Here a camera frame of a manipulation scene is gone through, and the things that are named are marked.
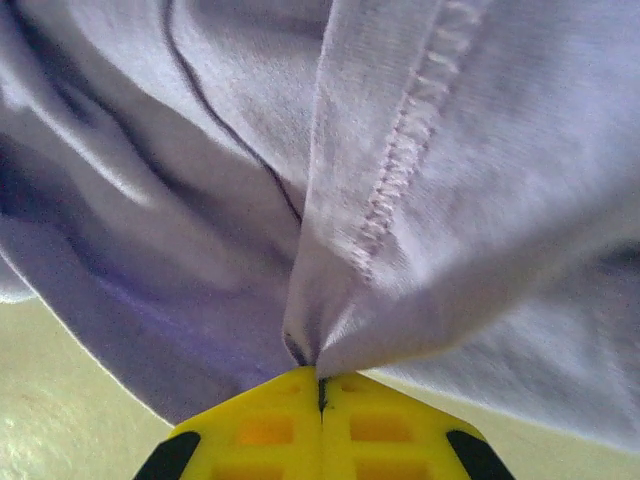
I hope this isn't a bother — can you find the purple t-shirt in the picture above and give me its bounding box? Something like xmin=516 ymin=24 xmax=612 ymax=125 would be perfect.
xmin=0 ymin=0 xmax=640 ymax=454

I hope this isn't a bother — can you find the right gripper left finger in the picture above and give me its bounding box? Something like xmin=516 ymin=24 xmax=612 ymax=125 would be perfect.
xmin=132 ymin=366 xmax=321 ymax=480

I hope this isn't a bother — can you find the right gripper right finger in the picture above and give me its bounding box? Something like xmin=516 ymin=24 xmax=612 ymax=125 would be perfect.
xmin=322 ymin=371 xmax=516 ymax=480

